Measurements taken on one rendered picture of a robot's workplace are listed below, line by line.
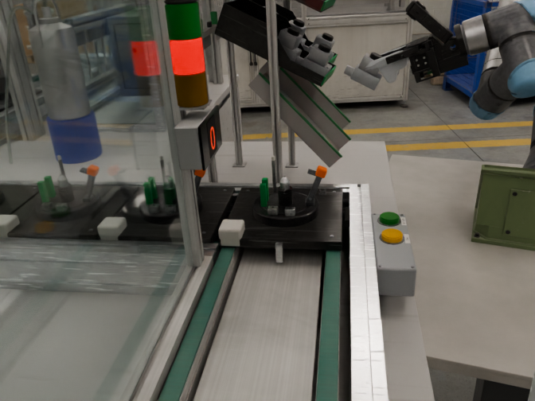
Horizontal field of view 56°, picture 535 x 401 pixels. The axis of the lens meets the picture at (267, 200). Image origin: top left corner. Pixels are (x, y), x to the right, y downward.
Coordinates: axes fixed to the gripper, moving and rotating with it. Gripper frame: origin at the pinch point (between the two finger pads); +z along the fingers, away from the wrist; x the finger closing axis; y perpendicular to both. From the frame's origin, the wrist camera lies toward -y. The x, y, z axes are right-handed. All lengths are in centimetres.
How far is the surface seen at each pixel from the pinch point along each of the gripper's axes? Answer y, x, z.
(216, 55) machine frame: -12, 124, 97
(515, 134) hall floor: 142, 324, -32
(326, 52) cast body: -5.7, -2.6, 8.3
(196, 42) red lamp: -18, -50, 14
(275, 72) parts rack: -6.5, -9.6, 19.0
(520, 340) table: 46, -44, -18
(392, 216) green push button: 27.3, -25.5, 0.7
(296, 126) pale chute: 7.7, -6.3, 20.3
